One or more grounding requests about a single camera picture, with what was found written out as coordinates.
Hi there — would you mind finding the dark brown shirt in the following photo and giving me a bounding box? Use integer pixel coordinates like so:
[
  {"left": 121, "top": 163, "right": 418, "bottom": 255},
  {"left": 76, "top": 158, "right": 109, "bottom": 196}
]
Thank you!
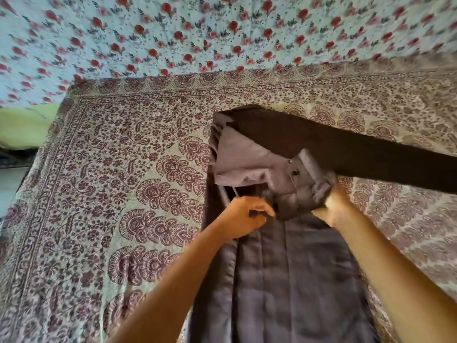
[{"left": 185, "top": 104, "right": 457, "bottom": 343}]

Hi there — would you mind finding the red rose floral sheet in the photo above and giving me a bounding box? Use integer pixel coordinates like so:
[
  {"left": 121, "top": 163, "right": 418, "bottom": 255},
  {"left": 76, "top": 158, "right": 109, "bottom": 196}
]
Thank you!
[{"left": 0, "top": 0, "right": 457, "bottom": 110}]

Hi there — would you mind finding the bed with maroon patterned cover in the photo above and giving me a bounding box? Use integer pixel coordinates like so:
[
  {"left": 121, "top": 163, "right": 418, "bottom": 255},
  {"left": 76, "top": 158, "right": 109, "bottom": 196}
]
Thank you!
[{"left": 0, "top": 53, "right": 457, "bottom": 343}]

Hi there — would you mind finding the person's left hand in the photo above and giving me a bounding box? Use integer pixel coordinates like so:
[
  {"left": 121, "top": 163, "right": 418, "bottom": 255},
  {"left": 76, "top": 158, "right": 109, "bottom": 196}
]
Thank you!
[{"left": 218, "top": 195, "right": 276, "bottom": 242}]

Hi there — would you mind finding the person's right forearm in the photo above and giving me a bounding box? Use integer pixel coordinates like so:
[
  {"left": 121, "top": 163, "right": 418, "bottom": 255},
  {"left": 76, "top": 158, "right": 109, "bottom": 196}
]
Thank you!
[{"left": 332, "top": 210, "right": 457, "bottom": 343}]

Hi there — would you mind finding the person's right hand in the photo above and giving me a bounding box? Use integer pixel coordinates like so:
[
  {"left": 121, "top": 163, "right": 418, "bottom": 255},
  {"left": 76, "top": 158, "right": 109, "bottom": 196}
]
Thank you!
[{"left": 311, "top": 182, "right": 359, "bottom": 229}]

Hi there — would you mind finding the person's left forearm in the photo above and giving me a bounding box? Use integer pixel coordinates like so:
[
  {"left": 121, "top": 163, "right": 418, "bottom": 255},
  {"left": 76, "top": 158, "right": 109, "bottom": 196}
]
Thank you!
[{"left": 107, "top": 224, "right": 236, "bottom": 343}]

